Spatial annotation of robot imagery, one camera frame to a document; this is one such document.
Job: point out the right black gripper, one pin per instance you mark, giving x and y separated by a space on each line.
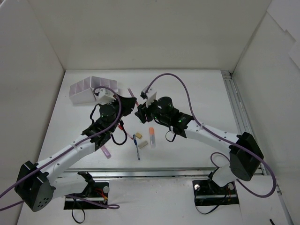
142 112

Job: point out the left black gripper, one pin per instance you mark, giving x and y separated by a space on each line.
124 107

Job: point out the red ballpoint pen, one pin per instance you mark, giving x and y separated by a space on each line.
121 127

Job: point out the blue ballpoint pen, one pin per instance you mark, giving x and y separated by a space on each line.
136 145

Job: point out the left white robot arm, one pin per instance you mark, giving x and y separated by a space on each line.
39 183

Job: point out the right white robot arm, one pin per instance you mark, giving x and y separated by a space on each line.
243 150

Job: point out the orange translucent highlighter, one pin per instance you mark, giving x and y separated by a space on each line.
152 137

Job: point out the yellow eraser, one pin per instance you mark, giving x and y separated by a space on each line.
138 135

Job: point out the beige eraser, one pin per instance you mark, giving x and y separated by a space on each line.
142 144

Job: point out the pink highlighter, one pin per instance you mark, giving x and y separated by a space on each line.
106 152

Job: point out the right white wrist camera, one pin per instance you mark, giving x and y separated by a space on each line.
149 94

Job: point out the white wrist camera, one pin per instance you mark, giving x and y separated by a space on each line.
103 95
149 94

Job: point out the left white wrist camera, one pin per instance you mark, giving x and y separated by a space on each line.
103 95

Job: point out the aluminium table rail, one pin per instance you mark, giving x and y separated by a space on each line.
140 173

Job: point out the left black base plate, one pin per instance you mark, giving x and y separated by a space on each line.
98 195

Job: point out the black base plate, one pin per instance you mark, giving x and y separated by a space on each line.
206 193
98 195

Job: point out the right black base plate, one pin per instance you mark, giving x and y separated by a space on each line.
206 193

